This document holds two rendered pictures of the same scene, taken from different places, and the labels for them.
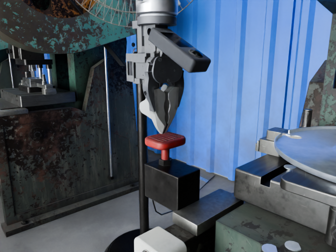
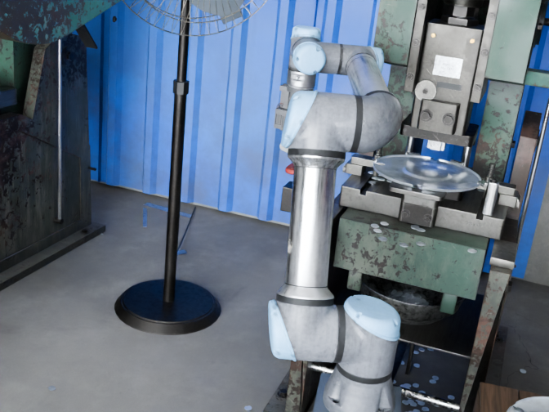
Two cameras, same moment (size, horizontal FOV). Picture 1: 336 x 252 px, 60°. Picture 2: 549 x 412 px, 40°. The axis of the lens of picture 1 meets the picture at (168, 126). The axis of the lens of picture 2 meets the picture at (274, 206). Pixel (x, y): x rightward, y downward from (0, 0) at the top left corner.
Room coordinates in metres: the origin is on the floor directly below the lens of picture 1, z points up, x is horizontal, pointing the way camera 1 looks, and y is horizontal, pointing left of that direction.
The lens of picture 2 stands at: (-1.15, 1.02, 1.38)
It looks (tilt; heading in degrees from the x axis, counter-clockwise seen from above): 21 degrees down; 331
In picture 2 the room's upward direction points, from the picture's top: 6 degrees clockwise
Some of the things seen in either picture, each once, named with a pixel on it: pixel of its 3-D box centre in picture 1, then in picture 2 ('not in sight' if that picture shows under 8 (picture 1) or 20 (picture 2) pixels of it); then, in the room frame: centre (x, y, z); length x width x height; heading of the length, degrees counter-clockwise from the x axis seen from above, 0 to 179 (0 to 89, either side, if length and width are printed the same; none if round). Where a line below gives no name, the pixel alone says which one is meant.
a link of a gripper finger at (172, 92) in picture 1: (162, 107); not in sight; (0.57, 0.01, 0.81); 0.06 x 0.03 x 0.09; 43
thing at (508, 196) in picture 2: not in sight; (492, 181); (0.33, -0.50, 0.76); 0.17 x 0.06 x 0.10; 43
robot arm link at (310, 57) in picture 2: not in sight; (314, 56); (0.45, 0.05, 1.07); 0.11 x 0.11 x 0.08; 66
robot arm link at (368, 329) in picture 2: not in sight; (366, 333); (-0.07, 0.16, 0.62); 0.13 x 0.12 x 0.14; 66
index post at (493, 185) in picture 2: not in sight; (490, 196); (0.24, -0.42, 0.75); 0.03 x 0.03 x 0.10; 43
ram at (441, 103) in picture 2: not in sight; (448, 74); (0.43, -0.36, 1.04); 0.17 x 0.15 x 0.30; 133
